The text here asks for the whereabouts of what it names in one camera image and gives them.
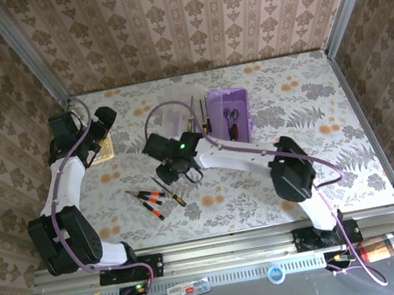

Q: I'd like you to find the black orange handled screwdriver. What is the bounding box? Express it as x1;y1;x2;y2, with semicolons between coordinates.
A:
124;184;166;204
134;188;163;209
135;192;166;225

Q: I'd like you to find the black yellow handled screwdriver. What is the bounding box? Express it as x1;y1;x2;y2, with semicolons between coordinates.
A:
181;94;199;134
196;97;210;135
150;171;188;213
203;94;216;134

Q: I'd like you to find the purple clear-lidded tool box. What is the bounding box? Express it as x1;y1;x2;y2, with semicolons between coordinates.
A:
151;84;257;158

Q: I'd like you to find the yellow desk calculator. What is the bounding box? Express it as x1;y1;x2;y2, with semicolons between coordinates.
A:
85;133;117;167

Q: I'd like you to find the floral patterned table cover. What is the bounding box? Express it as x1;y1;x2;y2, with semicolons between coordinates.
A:
35;42;394;262

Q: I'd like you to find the clear plastic labelled case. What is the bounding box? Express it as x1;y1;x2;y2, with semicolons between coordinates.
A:
165;276;213;295

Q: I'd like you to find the black controller board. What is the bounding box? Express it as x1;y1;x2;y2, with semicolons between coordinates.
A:
322;247;354;267
118;282;151;295

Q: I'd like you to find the white blue tape roll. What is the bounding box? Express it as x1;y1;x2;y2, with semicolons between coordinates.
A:
264;261;288;285

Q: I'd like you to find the plaid fabric pouch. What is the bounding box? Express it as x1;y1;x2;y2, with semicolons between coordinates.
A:
354;231;394;265

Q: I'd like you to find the aluminium table side rail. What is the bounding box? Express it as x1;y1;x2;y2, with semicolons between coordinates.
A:
56;96;76;117
323;39;394;217

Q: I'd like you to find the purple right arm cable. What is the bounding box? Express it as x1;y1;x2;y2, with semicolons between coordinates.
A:
140;70;390;295

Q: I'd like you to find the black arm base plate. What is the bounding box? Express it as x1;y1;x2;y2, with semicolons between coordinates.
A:
292;217;363;253
96;251;166;288

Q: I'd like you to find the aluminium frame cross rail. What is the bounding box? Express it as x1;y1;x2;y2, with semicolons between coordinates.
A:
28;207;394;295

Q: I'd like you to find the slotted grey cable tray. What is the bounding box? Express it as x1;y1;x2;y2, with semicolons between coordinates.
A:
64;247;353;295

